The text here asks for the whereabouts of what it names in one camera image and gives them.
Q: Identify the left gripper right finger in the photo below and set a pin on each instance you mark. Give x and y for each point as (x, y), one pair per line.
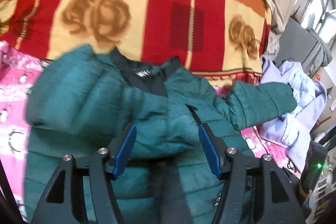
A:
(255, 190)

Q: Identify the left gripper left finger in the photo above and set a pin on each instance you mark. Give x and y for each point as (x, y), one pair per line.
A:
(80, 184)

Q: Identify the red orange rose blanket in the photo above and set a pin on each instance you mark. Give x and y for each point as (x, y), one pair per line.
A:
(221, 40)

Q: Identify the grey cabinet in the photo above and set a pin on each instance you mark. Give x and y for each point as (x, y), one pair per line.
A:
(303, 46)

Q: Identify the pink penguin bed sheet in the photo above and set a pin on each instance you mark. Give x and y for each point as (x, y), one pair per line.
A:
(19, 71)

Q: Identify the green quilted puffer jacket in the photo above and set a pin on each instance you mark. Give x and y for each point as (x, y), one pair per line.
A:
(83, 100)

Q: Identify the lavender fleece garment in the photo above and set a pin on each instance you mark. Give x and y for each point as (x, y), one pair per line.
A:
(292, 130)

